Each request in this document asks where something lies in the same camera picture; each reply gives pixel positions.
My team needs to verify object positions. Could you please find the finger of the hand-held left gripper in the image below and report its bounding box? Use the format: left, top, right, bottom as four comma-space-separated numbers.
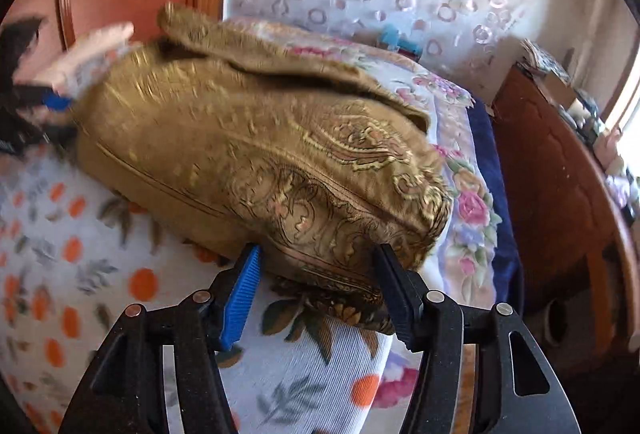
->
42, 94, 75, 113

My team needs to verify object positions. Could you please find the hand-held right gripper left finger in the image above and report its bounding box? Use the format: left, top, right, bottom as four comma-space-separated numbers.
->
57, 243, 263, 434

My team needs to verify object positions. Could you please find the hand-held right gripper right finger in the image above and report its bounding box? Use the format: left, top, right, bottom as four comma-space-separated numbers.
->
371, 244, 583, 434

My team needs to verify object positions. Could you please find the blue box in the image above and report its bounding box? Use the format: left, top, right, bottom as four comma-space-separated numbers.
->
379, 26, 422, 60

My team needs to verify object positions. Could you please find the golden brown patterned cloth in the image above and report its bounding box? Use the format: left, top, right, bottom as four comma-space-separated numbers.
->
75, 2, 454, 336

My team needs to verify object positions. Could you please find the clutter of desk things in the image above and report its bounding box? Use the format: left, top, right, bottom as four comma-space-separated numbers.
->
520, 38, 640, 219

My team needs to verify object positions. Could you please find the navy blue sheet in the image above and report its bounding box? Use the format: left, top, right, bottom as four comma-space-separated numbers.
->
465, 98, 526, 315

